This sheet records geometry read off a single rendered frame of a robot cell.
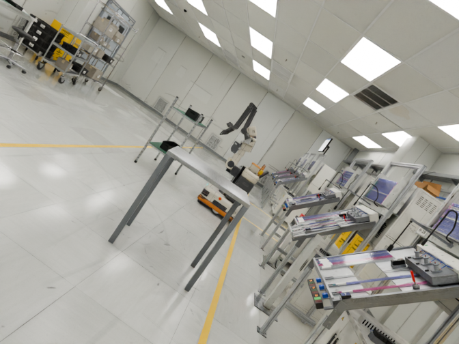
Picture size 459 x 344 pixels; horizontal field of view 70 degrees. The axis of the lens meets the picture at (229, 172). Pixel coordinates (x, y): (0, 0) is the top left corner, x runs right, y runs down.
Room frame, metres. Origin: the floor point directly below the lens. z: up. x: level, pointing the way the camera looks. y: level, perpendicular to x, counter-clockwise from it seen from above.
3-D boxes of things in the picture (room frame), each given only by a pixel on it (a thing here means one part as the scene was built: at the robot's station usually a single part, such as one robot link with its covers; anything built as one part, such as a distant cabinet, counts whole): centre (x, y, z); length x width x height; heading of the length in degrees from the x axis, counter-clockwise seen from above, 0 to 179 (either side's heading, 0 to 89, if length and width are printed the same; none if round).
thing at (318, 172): (8.21, -1.74, 0.95); 1.36 x 0.82 x 1.90; 88
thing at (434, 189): (3.55, -1.75, 1.82); 0.68 x 0.30 x 0.20; 178
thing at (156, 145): (4.97, 0.95, 0.55); 0.91 x 0.46 x 1.10; 178
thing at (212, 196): (4.98, -0.16, 0.16); 0.67 x 0.64 x 0.25; 89
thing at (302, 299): (3.51, -1.57, 0.31); 0.70 x 0.65 x 0.62; 178
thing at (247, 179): (4.98, -0.25, 0.59); 0.55 x 0.34 x 0.83; 179
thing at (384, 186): (3.45, -1.45, 1.52); 0.51 x 0.13 x 0.27; 178
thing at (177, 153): (2.50, 0.11, 0.40); 0.70 x 0.45 x 0.80; 95
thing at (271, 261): (4.25, -1.13, 0.39); 0.24 x 0.24 x 0.78; 88
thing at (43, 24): (6.93, 4.92, 0.38); 0.65 x 0.46 x 0.75; 91
